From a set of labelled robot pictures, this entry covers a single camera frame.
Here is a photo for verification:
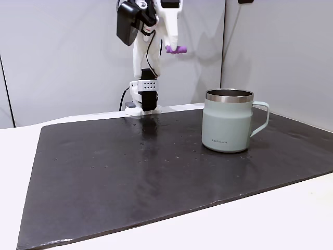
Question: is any black camera box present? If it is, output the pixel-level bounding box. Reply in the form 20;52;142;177
116;1;143;47

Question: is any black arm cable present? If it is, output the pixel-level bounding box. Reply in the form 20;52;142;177
145;29;159;78

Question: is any black table mat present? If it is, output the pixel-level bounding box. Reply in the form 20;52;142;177
16;106;333;250

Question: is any purple pen grip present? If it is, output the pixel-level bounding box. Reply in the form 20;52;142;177
165;45;188;55

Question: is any pale green steel mug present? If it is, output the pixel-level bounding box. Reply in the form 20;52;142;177
201;88;271;154

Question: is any black power cable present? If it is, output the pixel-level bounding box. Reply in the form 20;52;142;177
119;87;130;111

